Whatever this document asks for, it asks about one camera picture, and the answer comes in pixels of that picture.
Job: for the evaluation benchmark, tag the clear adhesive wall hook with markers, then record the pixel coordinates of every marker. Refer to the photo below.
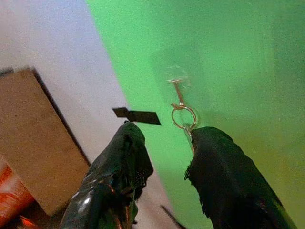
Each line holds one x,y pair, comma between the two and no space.
177,86

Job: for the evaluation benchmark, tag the brown wooden board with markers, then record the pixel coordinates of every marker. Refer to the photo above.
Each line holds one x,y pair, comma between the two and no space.
35,143

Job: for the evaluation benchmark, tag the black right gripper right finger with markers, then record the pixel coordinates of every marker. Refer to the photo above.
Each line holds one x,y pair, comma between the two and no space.
228,176

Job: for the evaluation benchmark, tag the orange patterned object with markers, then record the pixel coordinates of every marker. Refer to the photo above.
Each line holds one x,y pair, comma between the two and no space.
10,193

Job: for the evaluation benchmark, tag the black tape strip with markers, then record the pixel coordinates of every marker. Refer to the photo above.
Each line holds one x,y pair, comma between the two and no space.
140,116

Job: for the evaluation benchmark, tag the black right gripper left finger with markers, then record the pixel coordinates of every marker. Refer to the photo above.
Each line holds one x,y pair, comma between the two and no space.
112,176

